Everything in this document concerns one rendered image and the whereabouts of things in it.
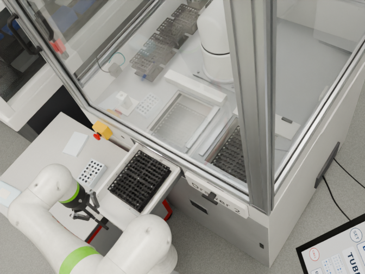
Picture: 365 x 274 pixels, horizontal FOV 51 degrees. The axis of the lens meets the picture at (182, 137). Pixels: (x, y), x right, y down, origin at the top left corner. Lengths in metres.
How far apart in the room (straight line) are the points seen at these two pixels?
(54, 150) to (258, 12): 1.60
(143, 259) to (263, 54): 0.57
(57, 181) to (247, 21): 0.83
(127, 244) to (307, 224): 1.62
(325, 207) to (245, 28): 1.92
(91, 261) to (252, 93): 0.57
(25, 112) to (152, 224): 1.33
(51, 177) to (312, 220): 1.65
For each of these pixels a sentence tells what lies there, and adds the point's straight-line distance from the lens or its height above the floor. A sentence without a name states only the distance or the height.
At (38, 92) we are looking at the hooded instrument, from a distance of 2.17.
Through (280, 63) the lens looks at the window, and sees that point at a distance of 0.84.
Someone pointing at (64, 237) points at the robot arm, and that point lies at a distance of 1.12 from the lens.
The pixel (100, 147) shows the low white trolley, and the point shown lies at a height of 0.76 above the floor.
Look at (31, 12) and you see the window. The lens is 1.41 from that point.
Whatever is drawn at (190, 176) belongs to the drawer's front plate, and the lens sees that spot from 1.56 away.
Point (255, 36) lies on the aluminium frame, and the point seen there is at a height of 1.83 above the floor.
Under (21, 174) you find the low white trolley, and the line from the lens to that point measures 2.10.
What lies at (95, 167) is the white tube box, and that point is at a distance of 1.88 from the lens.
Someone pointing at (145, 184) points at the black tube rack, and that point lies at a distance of 1.62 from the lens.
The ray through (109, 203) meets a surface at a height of 0.84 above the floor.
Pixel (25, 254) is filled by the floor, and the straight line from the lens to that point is 2.85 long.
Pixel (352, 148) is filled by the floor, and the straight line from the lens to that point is 2.69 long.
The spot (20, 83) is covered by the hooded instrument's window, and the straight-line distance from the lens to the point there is 2.11.
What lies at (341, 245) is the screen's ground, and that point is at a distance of 1.28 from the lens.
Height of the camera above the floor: 2.32
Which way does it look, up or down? 57 degrees down
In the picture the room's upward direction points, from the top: 21 degrees counter-clockwise
